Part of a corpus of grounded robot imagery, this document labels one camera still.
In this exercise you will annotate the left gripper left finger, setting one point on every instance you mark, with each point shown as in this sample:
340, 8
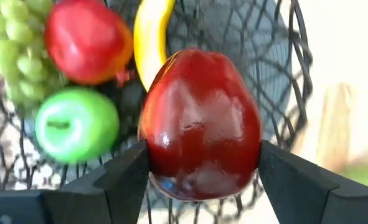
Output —
62, 205

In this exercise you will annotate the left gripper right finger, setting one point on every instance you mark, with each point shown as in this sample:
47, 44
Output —
311, 199

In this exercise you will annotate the green pear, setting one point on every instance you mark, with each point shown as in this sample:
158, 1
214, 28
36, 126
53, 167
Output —
367, 175

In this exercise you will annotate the green apple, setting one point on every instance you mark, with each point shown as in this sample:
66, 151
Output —
78, 124

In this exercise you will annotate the dark glossy plum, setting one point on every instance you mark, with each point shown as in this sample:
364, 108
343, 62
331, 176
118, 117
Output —
132, 98

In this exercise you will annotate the dark red apple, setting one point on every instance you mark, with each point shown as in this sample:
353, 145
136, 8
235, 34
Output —
202, 124

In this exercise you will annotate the red pomegranate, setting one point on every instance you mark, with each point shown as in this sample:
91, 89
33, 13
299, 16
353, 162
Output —
87, 40

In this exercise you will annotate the green grape bunch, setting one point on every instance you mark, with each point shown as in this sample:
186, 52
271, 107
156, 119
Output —
12, 40

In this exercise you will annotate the yellow banana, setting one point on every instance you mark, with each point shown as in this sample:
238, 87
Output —
149, 40

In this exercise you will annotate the grey round placemat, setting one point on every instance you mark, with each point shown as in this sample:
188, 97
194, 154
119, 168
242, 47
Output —
233, 31

